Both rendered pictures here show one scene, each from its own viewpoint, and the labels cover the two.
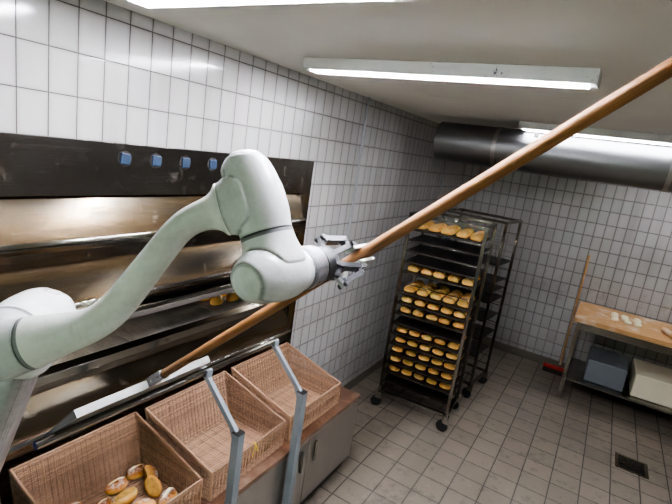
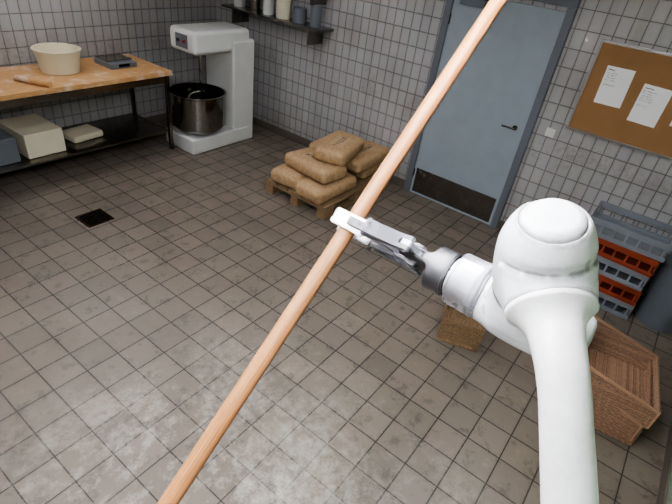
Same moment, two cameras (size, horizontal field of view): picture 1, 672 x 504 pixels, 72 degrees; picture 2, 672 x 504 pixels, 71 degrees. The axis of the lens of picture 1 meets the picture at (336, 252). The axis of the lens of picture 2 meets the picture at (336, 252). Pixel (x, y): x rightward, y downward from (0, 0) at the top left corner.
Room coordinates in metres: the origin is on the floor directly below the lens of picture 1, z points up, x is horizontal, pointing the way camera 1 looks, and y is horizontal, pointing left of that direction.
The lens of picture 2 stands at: (1.11, 0.67, 2.40)
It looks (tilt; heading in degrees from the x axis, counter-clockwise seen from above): 34 degrees down; 273
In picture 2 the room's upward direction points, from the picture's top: 8 degrees clockwise
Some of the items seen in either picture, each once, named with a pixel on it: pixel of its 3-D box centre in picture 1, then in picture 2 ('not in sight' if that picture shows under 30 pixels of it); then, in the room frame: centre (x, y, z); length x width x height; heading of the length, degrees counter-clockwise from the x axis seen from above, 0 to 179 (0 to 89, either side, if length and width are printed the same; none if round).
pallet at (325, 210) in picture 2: not in sight; (330, 182); (1.54, -4.07, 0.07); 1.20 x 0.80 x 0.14; 60
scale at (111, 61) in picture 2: not in sight; (115, 61); (4.00, -4.29, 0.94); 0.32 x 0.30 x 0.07; 150
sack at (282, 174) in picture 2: not in sight; (300, 171); (1.85, -3.90, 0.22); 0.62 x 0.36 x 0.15; 66
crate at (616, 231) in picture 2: not in sight; (630, 229); (-1.04, -2.91, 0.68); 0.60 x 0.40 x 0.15; 150
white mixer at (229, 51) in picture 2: not in sight; (208, 86); (3.18, -4.82, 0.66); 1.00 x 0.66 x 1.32; 60
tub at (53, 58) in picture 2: not in sight; (58, 59); (4.31, -3.81, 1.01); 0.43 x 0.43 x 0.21
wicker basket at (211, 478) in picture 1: (218, 427); not in sight; (2.13, 0.47, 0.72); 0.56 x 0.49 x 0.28; 151
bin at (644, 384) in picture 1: (651, 382); (32, 135); (4.45, -3.39, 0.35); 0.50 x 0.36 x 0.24; 152
